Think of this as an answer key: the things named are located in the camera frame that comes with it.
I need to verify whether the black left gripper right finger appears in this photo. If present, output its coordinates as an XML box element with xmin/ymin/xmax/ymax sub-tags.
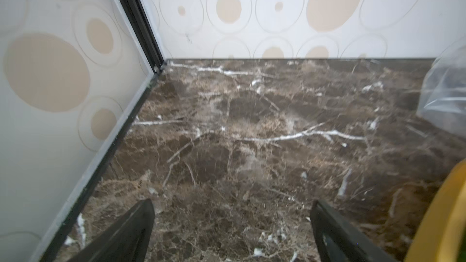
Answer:
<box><xmin>310</xmin><ymin>200</ymin><xmax>395</xmax><ymax>262</ymax></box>

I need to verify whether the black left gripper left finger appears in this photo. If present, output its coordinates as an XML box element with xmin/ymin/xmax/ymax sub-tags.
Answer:
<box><xmin>70</xmin><ymin>199</ymin><xmax>155</xmax><ymax>262</ymax></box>

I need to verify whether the crumpled clear plastic bag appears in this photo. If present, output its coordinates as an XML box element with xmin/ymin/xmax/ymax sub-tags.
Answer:
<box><xmin>416</xmin><ymin>44</ymin><xmax>466</xmax><ymax>138</ymax></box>

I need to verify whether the yellow plastic tray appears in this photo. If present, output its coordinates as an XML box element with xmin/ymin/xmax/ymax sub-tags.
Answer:
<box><xmin>404</xmin><ymin>160</ymin><xmax>466</xmax><ymax>262</ymax></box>

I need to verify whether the black corner frame post left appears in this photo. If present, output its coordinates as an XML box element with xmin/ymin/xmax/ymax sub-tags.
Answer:
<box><xmin>119</xmin><ymin>0</ymin><xmax>165</xmax><ymax>75</ymax></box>

